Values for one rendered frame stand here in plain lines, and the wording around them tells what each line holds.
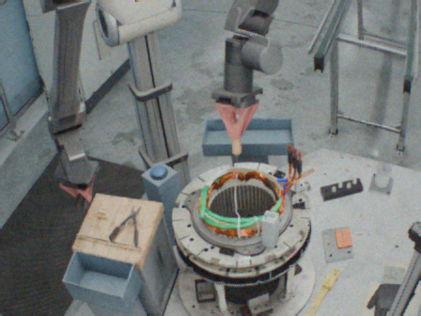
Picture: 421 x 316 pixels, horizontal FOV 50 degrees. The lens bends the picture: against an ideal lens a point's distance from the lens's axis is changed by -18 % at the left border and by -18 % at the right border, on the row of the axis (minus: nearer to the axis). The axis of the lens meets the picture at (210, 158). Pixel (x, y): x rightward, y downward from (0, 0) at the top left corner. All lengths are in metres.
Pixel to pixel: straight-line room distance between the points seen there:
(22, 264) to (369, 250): 1.89
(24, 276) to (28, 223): 0.41
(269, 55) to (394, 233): 0.84
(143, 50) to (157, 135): 0.30
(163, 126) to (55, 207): 1.51
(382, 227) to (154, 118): 0.78
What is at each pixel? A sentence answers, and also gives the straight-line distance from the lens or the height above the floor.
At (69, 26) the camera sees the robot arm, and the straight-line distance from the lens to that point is 0.80.
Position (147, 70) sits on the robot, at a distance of 1.46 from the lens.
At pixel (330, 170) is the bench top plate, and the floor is 0.78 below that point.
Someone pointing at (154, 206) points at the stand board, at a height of 1.07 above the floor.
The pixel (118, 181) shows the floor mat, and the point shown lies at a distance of 2.97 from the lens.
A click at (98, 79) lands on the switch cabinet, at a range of 3.58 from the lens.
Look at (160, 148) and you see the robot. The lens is 1.61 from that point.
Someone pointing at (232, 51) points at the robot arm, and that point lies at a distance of 1.01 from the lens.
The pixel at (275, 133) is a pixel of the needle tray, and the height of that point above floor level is 1.02.
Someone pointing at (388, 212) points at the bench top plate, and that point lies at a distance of 1.66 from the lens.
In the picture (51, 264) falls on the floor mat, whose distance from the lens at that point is 2.69.
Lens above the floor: 2.00
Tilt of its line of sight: 42 degrees down
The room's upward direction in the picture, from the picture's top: 8 degrees counter-clockwise
